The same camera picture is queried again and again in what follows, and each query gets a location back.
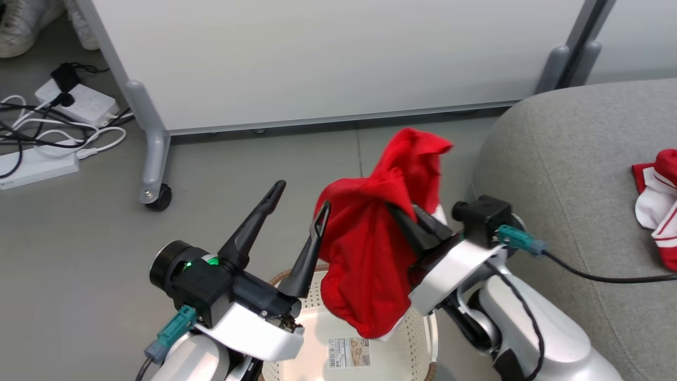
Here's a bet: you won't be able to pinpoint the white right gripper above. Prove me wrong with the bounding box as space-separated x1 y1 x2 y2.
387 203 504 317

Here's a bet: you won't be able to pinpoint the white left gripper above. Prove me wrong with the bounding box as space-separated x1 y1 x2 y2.
197 180 331 362

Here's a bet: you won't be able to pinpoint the plain red garment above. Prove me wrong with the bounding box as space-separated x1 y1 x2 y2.
314 128 455 341

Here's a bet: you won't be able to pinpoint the red white striped garment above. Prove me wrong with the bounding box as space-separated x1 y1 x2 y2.
631 149 677 273

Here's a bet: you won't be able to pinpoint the grey fabric sofa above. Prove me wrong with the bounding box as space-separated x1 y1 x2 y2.
472 78 677 381

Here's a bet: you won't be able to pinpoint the cream perforated laundry basket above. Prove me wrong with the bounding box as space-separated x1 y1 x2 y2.
261 265 440 381

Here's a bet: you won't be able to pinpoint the paper label with barcode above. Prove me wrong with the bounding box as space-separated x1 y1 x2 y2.
327 337 371 369

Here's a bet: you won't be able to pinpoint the black caster wheel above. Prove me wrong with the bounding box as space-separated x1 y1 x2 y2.
145 183 173 212

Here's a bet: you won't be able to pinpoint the white square power strip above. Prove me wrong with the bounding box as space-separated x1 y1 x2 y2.
34 79 120 128

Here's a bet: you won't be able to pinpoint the white long power strip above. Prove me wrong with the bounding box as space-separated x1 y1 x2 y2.
0 147 80 191

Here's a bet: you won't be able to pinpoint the black power adapter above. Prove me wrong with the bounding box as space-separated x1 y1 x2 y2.
51 63 83 94

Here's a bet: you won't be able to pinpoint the white sneaker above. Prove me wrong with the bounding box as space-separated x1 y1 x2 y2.
63 0 100 51
0 0 65 58

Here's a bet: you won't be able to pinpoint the teal right camera connector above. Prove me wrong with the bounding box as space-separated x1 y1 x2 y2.
497 224 548 258

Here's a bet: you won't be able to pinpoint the teal camera connector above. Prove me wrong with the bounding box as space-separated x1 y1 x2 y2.
497 224 548 258
144 305 198 364

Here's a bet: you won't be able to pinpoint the teal left camera connector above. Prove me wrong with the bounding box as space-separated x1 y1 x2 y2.
144 305 198 364

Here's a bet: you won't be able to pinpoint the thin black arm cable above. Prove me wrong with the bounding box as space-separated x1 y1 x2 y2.
486 261 546 380

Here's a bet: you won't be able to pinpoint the black right camera cable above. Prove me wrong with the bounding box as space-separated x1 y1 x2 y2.
544 252 677 285

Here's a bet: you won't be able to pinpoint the white partition board grey frame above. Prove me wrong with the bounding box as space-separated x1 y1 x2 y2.
561 0 677 88
74 0 605 212

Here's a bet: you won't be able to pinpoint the white power cable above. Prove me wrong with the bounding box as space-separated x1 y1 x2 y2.
0 95 128 160

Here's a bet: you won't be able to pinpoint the white power strips with cables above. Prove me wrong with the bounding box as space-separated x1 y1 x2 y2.
0 62 134 180

